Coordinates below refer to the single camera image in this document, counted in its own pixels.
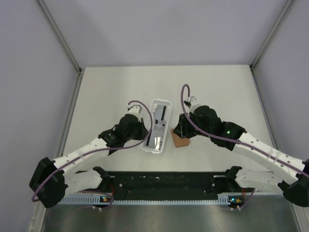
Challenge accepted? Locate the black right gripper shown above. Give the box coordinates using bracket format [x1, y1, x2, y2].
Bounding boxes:
[173, 111, 213, 139]

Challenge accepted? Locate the tan leather card holder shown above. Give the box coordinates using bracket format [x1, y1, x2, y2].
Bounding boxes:
[170, 128, 190, 148]

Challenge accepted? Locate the white plastic basket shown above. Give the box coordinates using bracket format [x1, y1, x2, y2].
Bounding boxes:
[141, 99, 172, 154]

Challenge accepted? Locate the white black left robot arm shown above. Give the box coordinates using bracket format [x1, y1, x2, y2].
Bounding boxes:
[29, 114, 149, 208]

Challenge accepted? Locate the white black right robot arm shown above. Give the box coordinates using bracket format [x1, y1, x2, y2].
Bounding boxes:
[174, 104, 309, 207]

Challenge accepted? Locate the silver VIP card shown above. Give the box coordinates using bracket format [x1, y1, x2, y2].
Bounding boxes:
[144, 128, 165, 152]

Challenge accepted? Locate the grey card in basket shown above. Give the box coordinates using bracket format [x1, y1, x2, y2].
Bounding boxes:
[153, 102, 170, 129]

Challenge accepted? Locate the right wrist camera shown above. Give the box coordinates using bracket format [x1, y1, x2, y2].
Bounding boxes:
[184, 96, 201, 113]

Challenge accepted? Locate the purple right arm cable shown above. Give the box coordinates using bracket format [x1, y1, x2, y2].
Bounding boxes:
[181, 84, 309, 176]

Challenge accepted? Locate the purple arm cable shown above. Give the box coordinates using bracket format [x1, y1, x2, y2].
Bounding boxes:
[31, 100, 154, 203]
[181, 84, 309, 176]

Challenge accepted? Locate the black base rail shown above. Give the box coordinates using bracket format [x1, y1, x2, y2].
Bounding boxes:
[108, 171, 242, 201]

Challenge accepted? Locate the grey slotted cable duct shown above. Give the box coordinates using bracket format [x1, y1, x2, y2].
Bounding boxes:
[58, 193, 241, 206]

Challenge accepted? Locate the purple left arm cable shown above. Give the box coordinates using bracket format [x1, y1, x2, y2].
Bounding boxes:
[31, 100, 154, 203]

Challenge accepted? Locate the right aluminium frame post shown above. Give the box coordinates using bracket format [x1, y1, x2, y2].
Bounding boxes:
[250, 0, 296, 72]

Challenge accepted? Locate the aluminium frame post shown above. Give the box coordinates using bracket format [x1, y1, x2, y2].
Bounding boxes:
[35, 0, 83, 74]
[250, 0, 296, 72]

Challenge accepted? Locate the left aluminium frame post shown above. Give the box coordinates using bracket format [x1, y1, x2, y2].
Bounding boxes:
[35, 0, 83, 74]

